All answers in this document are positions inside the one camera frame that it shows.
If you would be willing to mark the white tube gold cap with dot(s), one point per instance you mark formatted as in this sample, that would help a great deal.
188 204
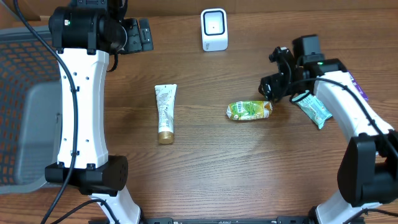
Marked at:
165 97

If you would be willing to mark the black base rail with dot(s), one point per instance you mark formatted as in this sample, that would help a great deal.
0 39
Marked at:
278 220

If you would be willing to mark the green yellow drink pouch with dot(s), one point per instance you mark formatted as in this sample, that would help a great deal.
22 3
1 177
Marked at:
249 110

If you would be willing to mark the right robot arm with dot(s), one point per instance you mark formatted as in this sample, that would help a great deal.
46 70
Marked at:
367 177

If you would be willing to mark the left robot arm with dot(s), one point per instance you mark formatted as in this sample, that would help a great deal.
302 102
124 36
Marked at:
84 35

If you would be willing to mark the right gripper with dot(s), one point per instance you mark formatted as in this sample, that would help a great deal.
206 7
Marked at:
275 84

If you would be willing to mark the teal wipes packet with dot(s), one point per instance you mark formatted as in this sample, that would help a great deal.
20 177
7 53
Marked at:
313 108

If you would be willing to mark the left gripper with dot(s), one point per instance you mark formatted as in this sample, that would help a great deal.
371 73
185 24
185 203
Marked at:
137 35

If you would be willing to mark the purple pad package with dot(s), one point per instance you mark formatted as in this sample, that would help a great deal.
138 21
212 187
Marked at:
358 87

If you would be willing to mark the grey plastic basket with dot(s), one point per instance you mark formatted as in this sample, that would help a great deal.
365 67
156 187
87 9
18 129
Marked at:
31 111

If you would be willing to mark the white barcode scanner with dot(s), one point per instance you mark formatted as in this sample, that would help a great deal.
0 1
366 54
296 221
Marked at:
214 30

